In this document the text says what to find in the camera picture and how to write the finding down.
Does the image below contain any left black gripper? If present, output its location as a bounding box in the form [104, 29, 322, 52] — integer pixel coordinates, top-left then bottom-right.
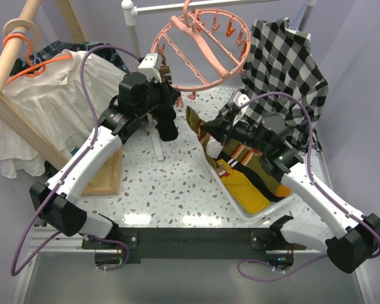
[136, 73, 181, 118]

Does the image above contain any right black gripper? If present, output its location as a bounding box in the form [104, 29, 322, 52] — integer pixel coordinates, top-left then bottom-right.
[200, 108, 269, 153]

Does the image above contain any olive orange sock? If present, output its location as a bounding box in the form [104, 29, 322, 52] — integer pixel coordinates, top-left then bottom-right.
[223, 141, 292, 199]
[186, 106, 217, 169]

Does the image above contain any black striped sock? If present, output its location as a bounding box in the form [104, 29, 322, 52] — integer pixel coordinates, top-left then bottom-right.
[153, 109, 179, 142]

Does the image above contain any pink round clip hanger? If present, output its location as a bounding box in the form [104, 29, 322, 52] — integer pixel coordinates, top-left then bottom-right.
[151, 1, 251, 93]

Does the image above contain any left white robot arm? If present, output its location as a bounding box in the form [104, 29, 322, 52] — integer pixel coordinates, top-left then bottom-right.
[30, 72, 181, 248]

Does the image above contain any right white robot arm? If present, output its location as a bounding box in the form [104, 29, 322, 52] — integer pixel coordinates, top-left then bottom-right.
[200, 113, 380, 274]

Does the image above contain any orange clothes hanger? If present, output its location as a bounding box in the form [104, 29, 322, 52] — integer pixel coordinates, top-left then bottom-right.
[3, 31, 73, 84]

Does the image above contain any blue clothes hanger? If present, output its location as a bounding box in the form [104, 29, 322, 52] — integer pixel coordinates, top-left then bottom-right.
[287, 0, 309, 32]

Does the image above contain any white plastic basket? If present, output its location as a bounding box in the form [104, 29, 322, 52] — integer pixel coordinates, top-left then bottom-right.
[199, 134, 292, 215]

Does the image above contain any dark patterned garment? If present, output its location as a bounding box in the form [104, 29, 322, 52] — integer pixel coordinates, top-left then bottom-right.
[9, 41, 137, 80]

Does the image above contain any yellow sock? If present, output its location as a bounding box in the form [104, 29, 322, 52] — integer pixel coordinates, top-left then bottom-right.
[215, 159, 270, 215]

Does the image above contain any black white checkered shirt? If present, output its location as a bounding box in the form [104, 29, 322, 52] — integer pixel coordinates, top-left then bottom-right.
[218, 17, 330, 155]

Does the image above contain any black white banded sock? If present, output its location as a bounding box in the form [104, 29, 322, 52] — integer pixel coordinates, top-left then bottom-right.
[220, 150, 279, 203]

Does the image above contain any white blouse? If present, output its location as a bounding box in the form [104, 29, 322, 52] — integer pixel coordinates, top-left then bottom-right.
[0, 49, 128, 179]

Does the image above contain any wooden clothes rack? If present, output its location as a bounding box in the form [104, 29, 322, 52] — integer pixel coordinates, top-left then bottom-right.
[0, 0, 121, 197]

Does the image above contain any teal cloth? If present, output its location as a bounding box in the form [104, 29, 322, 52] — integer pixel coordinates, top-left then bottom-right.
[71, 148, 80, 162]

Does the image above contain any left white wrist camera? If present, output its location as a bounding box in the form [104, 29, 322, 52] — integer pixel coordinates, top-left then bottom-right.
[137, 53, 162, 82]

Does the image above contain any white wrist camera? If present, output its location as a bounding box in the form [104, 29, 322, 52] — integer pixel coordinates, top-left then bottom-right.
[228, 92, 250, 126]
[137, 53, 162, 82]

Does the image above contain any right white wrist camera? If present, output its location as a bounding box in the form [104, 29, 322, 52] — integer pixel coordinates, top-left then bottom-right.
[228, 92, 250, 126]

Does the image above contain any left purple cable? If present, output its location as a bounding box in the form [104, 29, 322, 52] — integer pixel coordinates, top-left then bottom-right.
[11, 46, 145, 276]

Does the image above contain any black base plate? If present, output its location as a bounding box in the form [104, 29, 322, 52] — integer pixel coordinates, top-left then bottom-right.
[82, 227, 305, 266]

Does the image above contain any white metal clothes rail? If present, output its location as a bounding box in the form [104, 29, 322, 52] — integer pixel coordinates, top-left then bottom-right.
[120, 0, 317, 162]

